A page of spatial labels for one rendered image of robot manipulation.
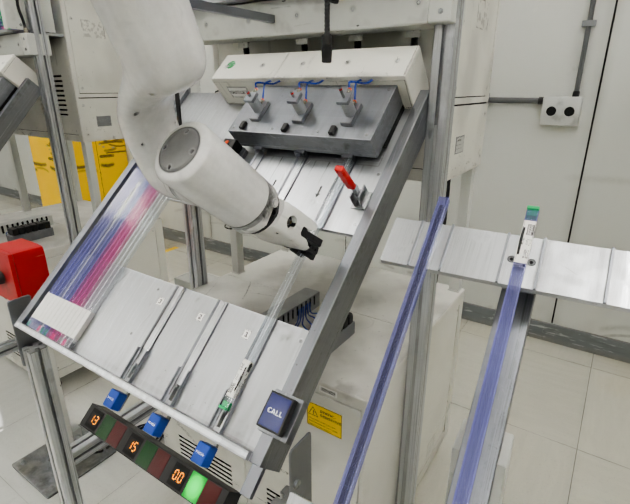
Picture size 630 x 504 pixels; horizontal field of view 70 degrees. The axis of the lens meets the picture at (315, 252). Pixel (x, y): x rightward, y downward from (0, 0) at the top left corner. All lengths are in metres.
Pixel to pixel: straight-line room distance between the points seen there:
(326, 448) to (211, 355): 0.41
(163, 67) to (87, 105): 1.56
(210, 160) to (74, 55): 1.55
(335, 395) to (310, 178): 0.45
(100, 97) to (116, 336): 1.32
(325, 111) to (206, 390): 0.55
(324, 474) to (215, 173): 0.80
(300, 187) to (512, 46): 1.66
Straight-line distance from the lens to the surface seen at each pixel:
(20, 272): 1.50
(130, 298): 0.97
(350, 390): 0.97
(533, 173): 2.37
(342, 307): 0.73
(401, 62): 0.91
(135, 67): 0.52
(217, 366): 0.78
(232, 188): 0.56
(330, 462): 1.11
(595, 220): 2.39
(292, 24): 1.05
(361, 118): 0.86
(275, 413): 0.65
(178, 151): 0.55
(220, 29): 1.19
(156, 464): 0.81
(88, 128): 2.06
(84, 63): 2.07
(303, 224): 0.68
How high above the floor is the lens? 1.20
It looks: 20 degrees down
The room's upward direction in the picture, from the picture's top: straight up
